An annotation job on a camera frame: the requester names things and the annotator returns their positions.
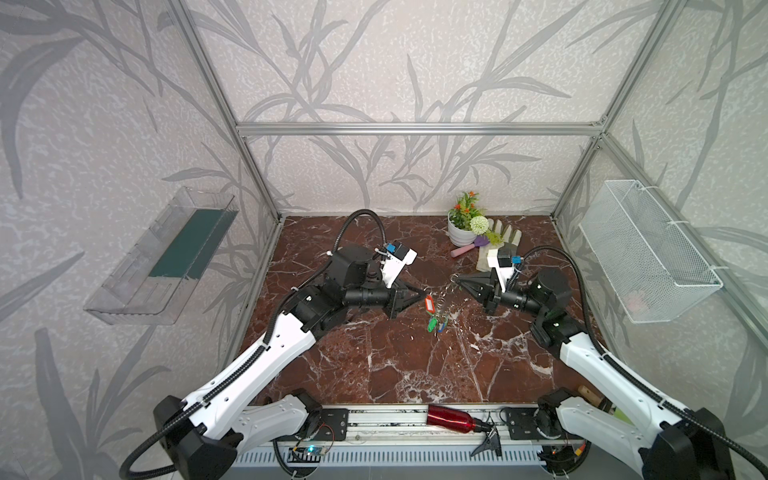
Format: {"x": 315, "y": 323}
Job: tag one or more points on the clear plastic wall shelf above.
{"x": 157, "y": 277}

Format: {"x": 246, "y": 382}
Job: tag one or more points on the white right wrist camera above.
{"x": 505, "y": 262}

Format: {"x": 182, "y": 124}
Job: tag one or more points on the red tag key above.
{"x": 429, "y": 304}

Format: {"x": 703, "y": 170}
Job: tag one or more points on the white wire mesh basket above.
{"x": 655, "y": 270}

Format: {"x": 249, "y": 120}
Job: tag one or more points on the red spray bottle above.
{"x": 455, "y": 420}

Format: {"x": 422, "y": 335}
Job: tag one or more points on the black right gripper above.
{"x": 492, "y": 297}

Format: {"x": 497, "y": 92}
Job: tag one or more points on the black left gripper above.
{"x": 392, "y": 297}

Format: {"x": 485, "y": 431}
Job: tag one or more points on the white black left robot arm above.
{"x": 205, "y": 432}

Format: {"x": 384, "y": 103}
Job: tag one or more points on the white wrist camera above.
{"x": 505, "y": 262}
{"x": 397, "y": 257}

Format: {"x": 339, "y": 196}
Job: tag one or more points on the green garden trowel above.
{"x": 602, "y": 403}

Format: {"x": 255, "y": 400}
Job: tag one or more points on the white flower pot with plant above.
{"x": 466, "y": 220}

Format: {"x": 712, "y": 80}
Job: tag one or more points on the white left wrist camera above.
{"x": 397, "y": 257}

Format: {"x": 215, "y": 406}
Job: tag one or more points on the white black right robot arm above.
{"x": 659, "y": 438}

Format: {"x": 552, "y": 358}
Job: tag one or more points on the beige grey garden glove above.
{"x": 503, "y": 235}

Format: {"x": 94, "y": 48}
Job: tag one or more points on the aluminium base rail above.
{"x": 380, "y": 435}

